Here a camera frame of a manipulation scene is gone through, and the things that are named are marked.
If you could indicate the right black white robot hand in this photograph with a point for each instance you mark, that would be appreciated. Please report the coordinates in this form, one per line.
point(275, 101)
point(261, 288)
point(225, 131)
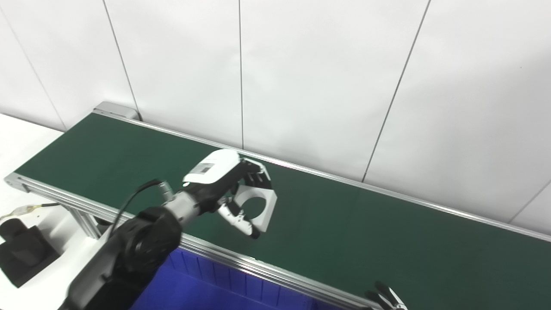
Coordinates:
point(385, 301)

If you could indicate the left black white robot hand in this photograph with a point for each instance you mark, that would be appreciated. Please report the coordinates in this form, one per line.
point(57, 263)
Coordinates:
point(213, 181)

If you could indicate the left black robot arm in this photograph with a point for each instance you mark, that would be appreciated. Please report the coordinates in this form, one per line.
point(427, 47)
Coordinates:
point(129, 254)

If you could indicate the green conveyor belt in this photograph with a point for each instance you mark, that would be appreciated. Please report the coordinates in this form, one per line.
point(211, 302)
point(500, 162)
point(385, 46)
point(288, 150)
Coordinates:
point(366, 241)

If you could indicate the blue plastic bin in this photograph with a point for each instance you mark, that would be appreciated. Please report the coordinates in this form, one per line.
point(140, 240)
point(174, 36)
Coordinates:
point(193, 288)

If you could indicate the black block part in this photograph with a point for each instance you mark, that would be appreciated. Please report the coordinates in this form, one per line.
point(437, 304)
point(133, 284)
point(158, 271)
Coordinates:
point(23, 258)

